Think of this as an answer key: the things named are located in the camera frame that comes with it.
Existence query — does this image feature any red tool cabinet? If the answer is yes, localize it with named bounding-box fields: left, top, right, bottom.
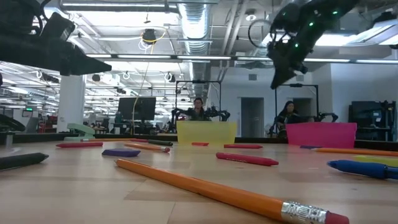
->
left=37, top=114, right=58, bottom=134

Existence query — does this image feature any black cable bundle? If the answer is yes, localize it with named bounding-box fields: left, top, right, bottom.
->
left=0, top=113, right=27, bottom=133

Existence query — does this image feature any black computer monitor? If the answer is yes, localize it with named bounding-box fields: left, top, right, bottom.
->
left=117, top=96, right=157, bottom=121

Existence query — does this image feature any black overhead camera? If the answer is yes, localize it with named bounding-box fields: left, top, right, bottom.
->
left=142, top=28, right=157, bottom=45

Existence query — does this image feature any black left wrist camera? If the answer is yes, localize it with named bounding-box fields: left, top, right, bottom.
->
left=39, top=12, right=76, bottom=43

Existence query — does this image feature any mint green stapler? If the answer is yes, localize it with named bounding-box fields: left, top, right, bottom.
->
left=63, top=123, right=96, bottom=142

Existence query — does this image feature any white building column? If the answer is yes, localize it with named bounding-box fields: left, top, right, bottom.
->
left=57, top=75, right=86, bottom=133

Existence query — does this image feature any grey metal post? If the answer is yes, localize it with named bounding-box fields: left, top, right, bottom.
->
left=4, top=132, right=15, bottom=149

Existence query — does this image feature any orange pencil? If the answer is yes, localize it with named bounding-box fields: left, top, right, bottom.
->
left=312, top=147, right=398, bottom=157
left=123, top=142, right=171, bottom=153
left=114, top=158, right=349, bottom=224

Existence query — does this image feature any black right camera cable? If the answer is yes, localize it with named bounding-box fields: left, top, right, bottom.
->
left=248, top=19, right=276, bottom=49

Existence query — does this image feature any overhead LED light bar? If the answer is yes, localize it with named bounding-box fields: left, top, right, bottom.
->
left=85, top=53, right=398, bottom=65

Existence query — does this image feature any black background station frame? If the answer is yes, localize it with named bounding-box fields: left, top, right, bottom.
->
left=274, top=83, right=320, bottom=124
left=175, top=80, right=223, bottom=123

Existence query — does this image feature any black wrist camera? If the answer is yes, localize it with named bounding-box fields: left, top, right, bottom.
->
left=39, top=12, right=76, bottom=43
left=272, top=2, right=301, bottom=34

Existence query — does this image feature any yellow hanging cable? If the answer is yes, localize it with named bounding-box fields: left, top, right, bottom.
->
left=131, top=30, right=167, bottom=135

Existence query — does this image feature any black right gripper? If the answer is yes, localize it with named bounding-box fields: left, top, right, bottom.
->
left=266, top=29, right=313, bottom=90

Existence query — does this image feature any grey door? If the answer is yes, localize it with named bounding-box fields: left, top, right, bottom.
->
left=292, top=98, right=313, bottom=123
left=241, top=97, right=265, bottom=138

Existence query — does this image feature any black pen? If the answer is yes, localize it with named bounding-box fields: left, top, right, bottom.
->
left=147, top=139, right=174, bottom=147
left=0, top=152, right=50, bottom=171

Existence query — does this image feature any person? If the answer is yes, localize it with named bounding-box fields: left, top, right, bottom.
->
left=185, top=97, right=213, bottom=122
left=275, top=100, right=302, bottom=138

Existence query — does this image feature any black equipment cabinet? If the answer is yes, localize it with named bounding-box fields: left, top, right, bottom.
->
left=348, top=100, right=397, bottom=141

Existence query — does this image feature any blue pen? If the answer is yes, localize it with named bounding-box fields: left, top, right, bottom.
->
left=326, top=159, right=398, bottom=180

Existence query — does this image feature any yellow translucent plastic bin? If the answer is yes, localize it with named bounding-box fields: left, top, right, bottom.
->
left=176, top=120, right=238, bottom=146

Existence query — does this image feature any red plastic bin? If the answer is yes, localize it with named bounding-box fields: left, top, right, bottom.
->
left=285, top=121, right=358, bottom=149

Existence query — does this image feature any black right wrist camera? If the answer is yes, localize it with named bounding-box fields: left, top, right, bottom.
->
left=272, top=2, right=301, bottom=34

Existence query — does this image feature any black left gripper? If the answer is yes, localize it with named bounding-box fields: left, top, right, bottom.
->
left=0, top=30, right=113, bottom=77

